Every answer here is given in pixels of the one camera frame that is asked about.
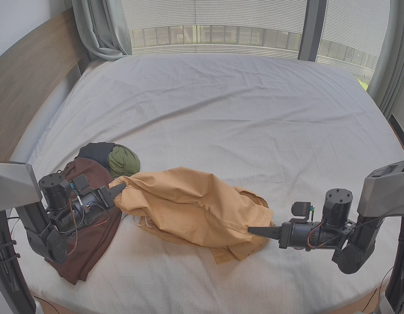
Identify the window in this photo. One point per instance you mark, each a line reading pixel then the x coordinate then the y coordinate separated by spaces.
pixel 311 18

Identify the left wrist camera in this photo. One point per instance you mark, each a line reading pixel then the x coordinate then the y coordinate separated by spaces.
pixel 80 182

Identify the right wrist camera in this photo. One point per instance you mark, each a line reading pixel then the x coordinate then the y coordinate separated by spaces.
pixel 300 208

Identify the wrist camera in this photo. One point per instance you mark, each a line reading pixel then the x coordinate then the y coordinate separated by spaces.
pixel 80 182
pixel 300 208

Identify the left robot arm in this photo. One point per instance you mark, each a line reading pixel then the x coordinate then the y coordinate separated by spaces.
pixel 12 185

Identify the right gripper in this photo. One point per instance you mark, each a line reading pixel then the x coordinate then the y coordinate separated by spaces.
pixel 295 236

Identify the green garment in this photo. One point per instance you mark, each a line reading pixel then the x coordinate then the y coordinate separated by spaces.
pixel 123 162

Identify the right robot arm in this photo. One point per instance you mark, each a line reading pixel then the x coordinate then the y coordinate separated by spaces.
pixel 385 191

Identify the tan shorts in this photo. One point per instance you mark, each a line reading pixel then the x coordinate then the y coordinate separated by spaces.
pixel 188 201

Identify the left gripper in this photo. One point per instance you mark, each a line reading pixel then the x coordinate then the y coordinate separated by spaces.
pixel 97 200

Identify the black garment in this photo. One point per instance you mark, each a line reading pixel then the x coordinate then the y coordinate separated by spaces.
pixel 94 154

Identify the grey-green curtain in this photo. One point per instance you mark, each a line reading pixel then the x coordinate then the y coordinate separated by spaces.
pixel 396 44
pixel 97 18

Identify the brown shorts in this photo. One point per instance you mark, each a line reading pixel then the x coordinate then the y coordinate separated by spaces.
pixel 97 240

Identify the bed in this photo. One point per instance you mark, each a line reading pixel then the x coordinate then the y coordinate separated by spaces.
pixel 221 110

